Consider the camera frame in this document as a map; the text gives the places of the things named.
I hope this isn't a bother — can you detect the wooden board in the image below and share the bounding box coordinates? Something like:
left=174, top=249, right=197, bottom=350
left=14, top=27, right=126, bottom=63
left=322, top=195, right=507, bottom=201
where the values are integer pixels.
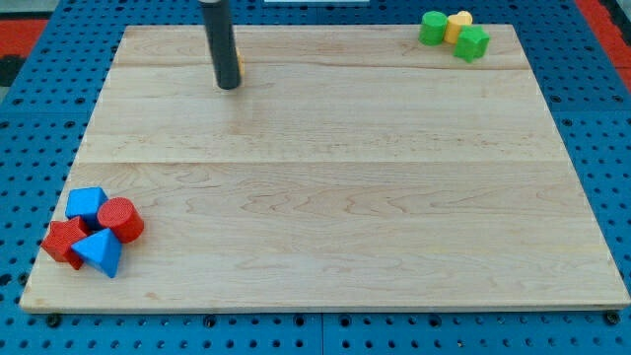
left=21, top=25, right=630, bottom=314

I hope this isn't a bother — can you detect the yellow heart block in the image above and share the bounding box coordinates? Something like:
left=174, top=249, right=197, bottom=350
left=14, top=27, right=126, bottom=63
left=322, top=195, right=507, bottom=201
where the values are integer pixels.
left=443, top=11, right=473, bottom=44

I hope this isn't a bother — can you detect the red star block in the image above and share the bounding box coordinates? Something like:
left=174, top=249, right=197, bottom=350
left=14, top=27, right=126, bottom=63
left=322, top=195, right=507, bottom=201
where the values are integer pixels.
left=40, top=216, right=91, bottom=270

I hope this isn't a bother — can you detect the green cylinder block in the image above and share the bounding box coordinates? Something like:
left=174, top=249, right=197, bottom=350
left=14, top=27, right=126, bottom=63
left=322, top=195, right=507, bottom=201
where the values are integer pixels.
left=418, top=11, right=448, bottom=45

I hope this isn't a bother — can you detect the blue triangle block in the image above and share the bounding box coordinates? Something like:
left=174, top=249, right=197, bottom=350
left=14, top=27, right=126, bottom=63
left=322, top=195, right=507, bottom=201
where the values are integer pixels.
left=71, top=229, right=122, bottom=278

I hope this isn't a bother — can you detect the green star block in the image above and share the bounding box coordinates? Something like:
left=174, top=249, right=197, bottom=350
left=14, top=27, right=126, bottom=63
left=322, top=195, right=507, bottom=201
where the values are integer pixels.
left=454, top=26, right=491, bottom=63

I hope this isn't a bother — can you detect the yellow hexagon block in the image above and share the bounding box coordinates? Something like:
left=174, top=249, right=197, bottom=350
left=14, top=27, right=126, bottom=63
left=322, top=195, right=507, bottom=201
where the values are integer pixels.
left=236, top=48, right=245, bottom=77

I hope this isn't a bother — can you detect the red cylinder block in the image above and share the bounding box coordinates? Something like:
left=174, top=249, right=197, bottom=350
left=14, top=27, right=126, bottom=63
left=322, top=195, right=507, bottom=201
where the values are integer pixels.
left=97, top=197, right=144, bottom=244

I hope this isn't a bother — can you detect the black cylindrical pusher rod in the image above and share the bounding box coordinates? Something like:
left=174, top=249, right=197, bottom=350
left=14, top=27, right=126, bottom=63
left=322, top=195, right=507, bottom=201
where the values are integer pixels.
left=198, top=0, right=242, bottom=90

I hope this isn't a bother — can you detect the blue cube block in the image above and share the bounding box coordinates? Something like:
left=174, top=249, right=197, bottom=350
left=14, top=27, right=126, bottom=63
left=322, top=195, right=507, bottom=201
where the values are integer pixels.
left=65, top=186, right=108, bottom=230

